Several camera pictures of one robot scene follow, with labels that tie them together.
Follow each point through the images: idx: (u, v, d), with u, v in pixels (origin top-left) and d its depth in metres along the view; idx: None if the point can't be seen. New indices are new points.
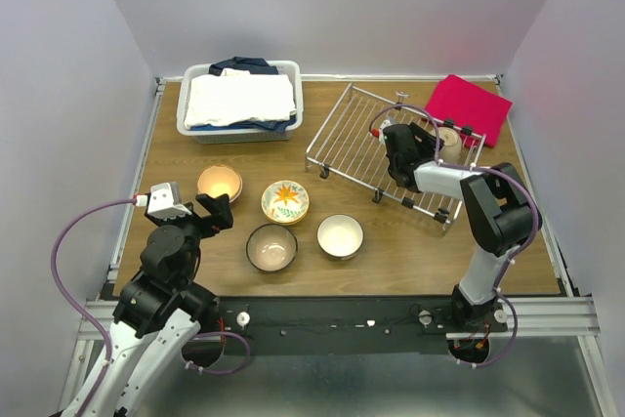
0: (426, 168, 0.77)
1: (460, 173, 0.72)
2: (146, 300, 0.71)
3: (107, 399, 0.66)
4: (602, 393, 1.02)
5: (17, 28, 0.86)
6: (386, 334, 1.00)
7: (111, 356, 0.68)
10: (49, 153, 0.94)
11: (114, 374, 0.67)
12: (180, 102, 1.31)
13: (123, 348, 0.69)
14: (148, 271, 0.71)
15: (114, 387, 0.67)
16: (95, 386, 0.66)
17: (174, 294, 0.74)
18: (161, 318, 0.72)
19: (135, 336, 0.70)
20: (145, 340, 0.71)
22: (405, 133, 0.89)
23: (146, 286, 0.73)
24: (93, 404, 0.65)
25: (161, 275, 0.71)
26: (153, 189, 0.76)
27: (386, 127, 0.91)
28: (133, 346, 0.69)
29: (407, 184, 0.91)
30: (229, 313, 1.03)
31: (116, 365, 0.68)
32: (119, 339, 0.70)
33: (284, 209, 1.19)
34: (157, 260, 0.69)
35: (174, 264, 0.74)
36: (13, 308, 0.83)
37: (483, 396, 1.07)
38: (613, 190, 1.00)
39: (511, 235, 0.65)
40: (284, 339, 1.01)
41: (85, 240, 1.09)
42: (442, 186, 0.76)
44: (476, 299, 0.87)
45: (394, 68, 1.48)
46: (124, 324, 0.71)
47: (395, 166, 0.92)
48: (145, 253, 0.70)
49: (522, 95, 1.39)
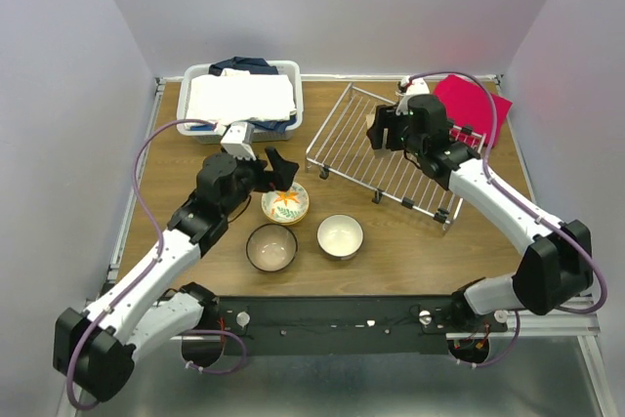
0: (467, 177, 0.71)
1: (519, 215, 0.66)
2: (199, 219, 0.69)
3: (145, 299, 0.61)
4: (603, 394, 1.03)
5: (19, 27, 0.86)
6: (386, 334, 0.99)
7: (160, 255, 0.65)
10: (49, 151, 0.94)
11: (161, 272, 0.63)
12: (180, 102, 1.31)
13: (176, 251, 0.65)
14: (200, 189, 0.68)
15: (153, 288, 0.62)
16: (140, 276, 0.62)
17: (224, 218, 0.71)
18: (211, 239, 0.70)
19: (187, 245, 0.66)
20: (194, 251, 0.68)
22: (437, 111, 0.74)
23: (198, 208, 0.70)
24: (131, 299, 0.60)
25: (212, 196, 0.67)
26: (232, 124, 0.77)
27: (415, 102, 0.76)
28: (185, 253, 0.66)
29: (437, 174, 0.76)
30: (229, 313, 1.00)
31: (164, 266, 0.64)
32: (169, 245, 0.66)
33: (284, 209, 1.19)
34: (213, 181, 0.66)
35: (229, 193, 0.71)
36: (14, 309, 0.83)
37: (483, 396, 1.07)
38: (613, 190, 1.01)
39: (561, 300, 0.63)
40: (285, 338, 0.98)
41: (85, 241, 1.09)
42: (485, 208, 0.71)
44: (480, 310, 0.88)
45: (394, 69, 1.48)
46: (178, 231, 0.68)
47: (422, 150, 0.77)
48: (200, 174, 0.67)
49: (522, 96, 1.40)
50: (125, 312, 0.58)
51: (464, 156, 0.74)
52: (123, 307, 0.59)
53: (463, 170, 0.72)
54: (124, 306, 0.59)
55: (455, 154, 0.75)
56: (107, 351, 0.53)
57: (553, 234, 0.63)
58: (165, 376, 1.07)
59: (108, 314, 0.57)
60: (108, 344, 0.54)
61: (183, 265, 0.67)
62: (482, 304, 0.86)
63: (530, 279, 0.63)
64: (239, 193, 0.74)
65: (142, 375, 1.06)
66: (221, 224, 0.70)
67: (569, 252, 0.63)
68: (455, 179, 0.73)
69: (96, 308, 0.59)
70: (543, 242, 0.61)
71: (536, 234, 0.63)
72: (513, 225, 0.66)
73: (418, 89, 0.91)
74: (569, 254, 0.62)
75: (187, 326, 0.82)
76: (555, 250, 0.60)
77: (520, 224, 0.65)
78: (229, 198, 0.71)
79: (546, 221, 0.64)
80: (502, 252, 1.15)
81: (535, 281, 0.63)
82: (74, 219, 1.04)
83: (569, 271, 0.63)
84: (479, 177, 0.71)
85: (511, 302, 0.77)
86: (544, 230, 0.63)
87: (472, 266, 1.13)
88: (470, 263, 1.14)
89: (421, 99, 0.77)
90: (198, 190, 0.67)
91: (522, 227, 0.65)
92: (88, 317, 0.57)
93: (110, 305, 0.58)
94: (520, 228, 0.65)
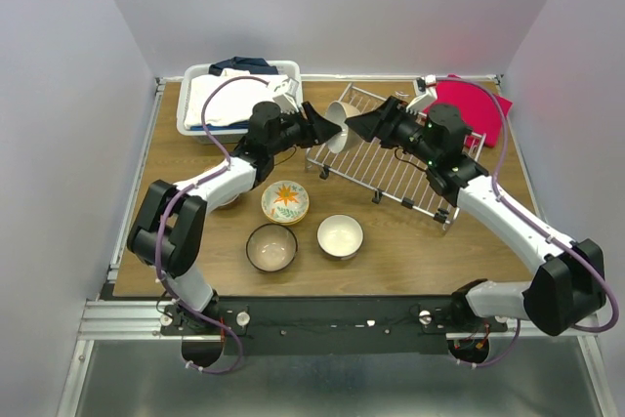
0: (476, 194, 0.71)
1: (529, 234, 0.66)
2: (253, 154, 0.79)
3: (216, 193, 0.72)
4: (602, 393, 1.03)
5: (20, 27, 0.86)
6: (386, 334, 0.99)
7: (231, 163, 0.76)
10: (49, 152, 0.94)
11: (231, 175, 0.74)
12: (180, 102, 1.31)
13: (242, 165, 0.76)
14: (252, 132, 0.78)
15: (224, 187, 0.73)
16: (216, 172, 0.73)
17: (270, 158, 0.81)
18: (262, 177, 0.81)
19: (248, 168, 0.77)
20: (252, 175, 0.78)
22: (458, 131, 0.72)
23: (250, 149, 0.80)
24: (210, 185, 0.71)
25: (264, 137, 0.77)
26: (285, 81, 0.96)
27: (436, 118, 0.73)
28: (248, 169, 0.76)
29: (445, 190, 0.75)
30: (229, 313, 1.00)
31: (233, 171, 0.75)
32: (236, 161, 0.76)
33: (284, 209, 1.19)
34: (263, 123, 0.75)
35: (277, 137, 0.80)
36: (15, 309, 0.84)
37: (483, 396, 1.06)
38: (612, 190, 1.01)
39: (573, 320, 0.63)
40: (284, 339, 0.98)
41: (85, 241, 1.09)
42: (496, 227, 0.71)
44: (479, 312, 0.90)
45: (394, 69, 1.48)
46: (239, 159, 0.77)
47: (435, 165, 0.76)
48: (251, 117, 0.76)
49: (522, 95, 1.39)
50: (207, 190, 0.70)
51: (473, 173, 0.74)
52: (204, 188, 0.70)
53: (471, 187, 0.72)
54: (204, 189, 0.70)
55: (465, 172, 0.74)
56: (197, 210, 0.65)
57: (563, 254, 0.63)
58: (165, 376, 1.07)
59: (195, 187, 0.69)
60: (196, 205, 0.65)
61: (244, 181, 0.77)
62: (483, 308, 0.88)
63: (542, 298, 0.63)
64: (284, 141, 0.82)
65: (142, 376, 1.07)
66: (269, 162, 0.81)
67: (582, 272, 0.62)
68: (462, 197, 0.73)
69: (183, 184, 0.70)
70: (555, 263, 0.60)
71: (548, 254, 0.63)
72: (524, 244, 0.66)
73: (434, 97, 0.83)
74: (583, 274, 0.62)
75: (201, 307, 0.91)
76: (566, 270, 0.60)
77: (530, 243, 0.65)
78: (275, 142, 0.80)
79: (557, 239, 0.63)
80: (501, 252, 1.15)
81: (547, 300, 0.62)
82: (75, 219, 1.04)
83: (582, 290, 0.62)
84: (488, 194, 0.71)
85: (515, 312, 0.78)
86: (556, 250, 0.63)
87: (472, 266, 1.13)
88: (470, 263, 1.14)
89: (441, 112, 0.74)
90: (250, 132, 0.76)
91: (533, 246, 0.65)
92: (177, 187, 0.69)
93: (197, 182, 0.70)
94: (530, 247, 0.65)
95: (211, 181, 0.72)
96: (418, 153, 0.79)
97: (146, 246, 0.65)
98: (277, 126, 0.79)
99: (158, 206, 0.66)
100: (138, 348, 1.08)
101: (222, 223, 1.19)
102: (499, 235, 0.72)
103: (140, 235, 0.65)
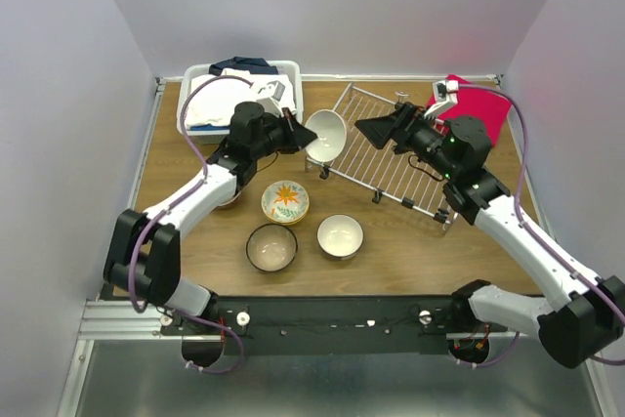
0: (498, 218, 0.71)
1: (554, 268, 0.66)
2: (233, 159, 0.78)
3: (192, 212, 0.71)
4: (603, 394, 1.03)
5: (20, 28, 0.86)
6: (386, 334, 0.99)
7: (207, 177, 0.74)
10: (49, 152, 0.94)
11: (207, 191, 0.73)
12: (180, 102, 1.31)
13: (218, 177, 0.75)
14: (234, 133, 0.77)
15: (201, 203, 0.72)
16: (189, 191, 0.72)
17: (253, 161, 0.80)
18: (244, 180, 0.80)
19: (229, 175, 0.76)
20: (232, 183, 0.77)
22: (483, 147, 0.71)
23: (231, 152, 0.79)
24: (184, 207, 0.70)
25: (246, 138, 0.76)
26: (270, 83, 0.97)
27: (460, 133, 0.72)
28: (226, 180, 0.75)
29: (463, 207, 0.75)
30: (229, 313, 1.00)
31: (209, 186, 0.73)
32: (214, 173, 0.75)
33: (284, 209, 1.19)
34: (246, 122, 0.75)
35: (260, 140, 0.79)
36: (15, 309, 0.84)
37: (483, 396, 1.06)
38: (612, 189, 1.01)
39: (591, 353, 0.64)
40: (284, 339, 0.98)
41: (85, 241, 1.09)
42: (517, 252, 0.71)
44: (481, 314, 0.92)
45: (394, 69, 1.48)
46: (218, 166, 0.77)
47: (452, 181, 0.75)
48: (232, 117, 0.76)
49: (522, 95, 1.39)
50: (180, 216, 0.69)
51: (493, 189, 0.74)
52: (179, 212, 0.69)
53: (493, 209, 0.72)
54: (178, 212, 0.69)
55: (485, 188, 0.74)
56: (169, 241, 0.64)
57: (588, 292, 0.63)
58: (165, 376, 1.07)
59: (167, 215, 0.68)
60: (169, 235, 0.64)
61: (225, 190, 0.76)
62: (488, 314, 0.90)
63: (563, 334, 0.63)
64: (267, 144, 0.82)
65: (142, 376, 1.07)
66: (251, 166, 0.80)
67: (603, 307, 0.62)
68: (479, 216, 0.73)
69: (154, 210, 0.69)
70: (579, 303, 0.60)
71: (572, 291, 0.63)
72: (547, 277, 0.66)
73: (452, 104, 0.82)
74: (604, 308, 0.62)
75: (197, 309, 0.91)
76: (592, 311, 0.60)
77: (555, 277, 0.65)
78: (258, 145, 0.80)
79: (582, 276, 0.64)
80: (501, 252, 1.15)
81: (568, 336, 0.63)
82: (74, 219, 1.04)
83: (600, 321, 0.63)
84: (511, 219, 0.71)
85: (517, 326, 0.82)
86: (580, 287, 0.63)
87: (472, 266, 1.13)
88: (470, 263, 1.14)
89: (465, 126, 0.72)
90: (232, 133, 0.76)
91: (558, 281, 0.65)
92: (148, 217, 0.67)
93: (169, 207, 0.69)
94: (555, 281, 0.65)
95: (187, 199, 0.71)
96: (437, 164, 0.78)
97: (123, 277, 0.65)
98: (260, 128, 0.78)
99: (130, 238, 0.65)
100: (138, 348, 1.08)
101: (222, 223, 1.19)
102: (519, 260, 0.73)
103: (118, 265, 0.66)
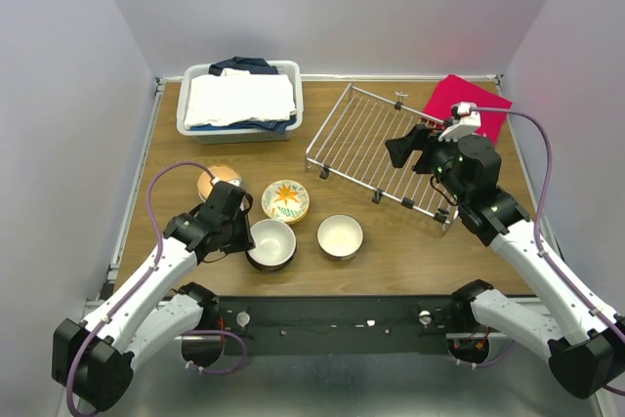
0: (517, 244, 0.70)
1: (572, 304, 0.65)
2: (194, 228, 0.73)
3: (140, 309, 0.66)
4: (603, 393, 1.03)
5: (20, 29, 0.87)
6: (387, 334, 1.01)
7: (157, 264, 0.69)
10: (50, 151, 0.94)
11: (158, 279, 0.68)
12: (180, 102, 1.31)
13: (171, 260, 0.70)
14: (212, 199, 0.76)
15: (150, 294, 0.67)
16: (136, 286, 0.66)
17: (219, 233, 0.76)
18: (206, 247, 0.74)
19: (185, 251, 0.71)
20: (190, 258, 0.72)
22: (492, 164, 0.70)
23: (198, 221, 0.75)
24: (126, 308, 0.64)
25: (221, 207, 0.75)
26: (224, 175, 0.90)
27: (467, 150, 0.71)
28: (180, 262, 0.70)
29: (480, 229, 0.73)
30: (229, 313, 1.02)
31: (160, 273, 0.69)
32: (167, 254, 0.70)
33: (284, 208, 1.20)
34: (229, 188, 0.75)
35: (231, 217, 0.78)
36: (14, 308, 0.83)
37: (484, 396, 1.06)
38: (612, 189, 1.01)
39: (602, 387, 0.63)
40: (284, 339, 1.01)
41: (85, 241, 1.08)
42: (533, 281, 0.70)
44: (481, 320, 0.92)
45: (394, 68, 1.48)
46: (173, 239, 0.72)
47: (468, 202, 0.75)
48: (218, 185, 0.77)
49: (521, 96, 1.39)
50: (122, 320, 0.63)
51: (511, 209, 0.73)
52: (121, 316, 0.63)
53: (513, 234, 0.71)
54: (121, 315, 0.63)
55: (504, 209, 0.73)
56: (107, 358, 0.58)
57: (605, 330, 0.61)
58: (165, 376, 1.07)
59: (106, 325, 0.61)
60: (107, 353, 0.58)
61: (182, 270, 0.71)
62: (491, 324, 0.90)
63: (573, 369, 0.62)
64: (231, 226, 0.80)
65: (142, 375, 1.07)
66: (216, 237, 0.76)
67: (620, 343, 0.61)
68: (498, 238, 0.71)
69: (94, 318, 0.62)
70: (597, 341, 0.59)
71: (592, 330, 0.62)
72: (565, 312, 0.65)
73: (473, 125, 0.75)
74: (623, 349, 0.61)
75: (187, 328, 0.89)
76: (609, 349, 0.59)
77: (573, 312, 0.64)
78: (228, 223, 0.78)
79: (602, 314, 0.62)
80: None
81: (575, 371, 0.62)
82: (74, 218, 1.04)
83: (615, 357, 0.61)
84: (530, 246, 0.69)
85: (515, 336, 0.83)
86: (600, 326, 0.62)
87: (473, 267, 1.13)
88: (470, 263, 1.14)
89: (472, 145, 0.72)
90: (214, 199, 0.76)
91: (577, 316, 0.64)
92: (86, 327, 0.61)
93: (107, 314, 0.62)
94: (573, 316, 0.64)
95: (135, 294, 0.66)
96: (450, 184, 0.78)
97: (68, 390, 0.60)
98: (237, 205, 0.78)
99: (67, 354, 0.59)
100: None
101: None
102: (533, 289, 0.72)
103: (62, 378, 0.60)
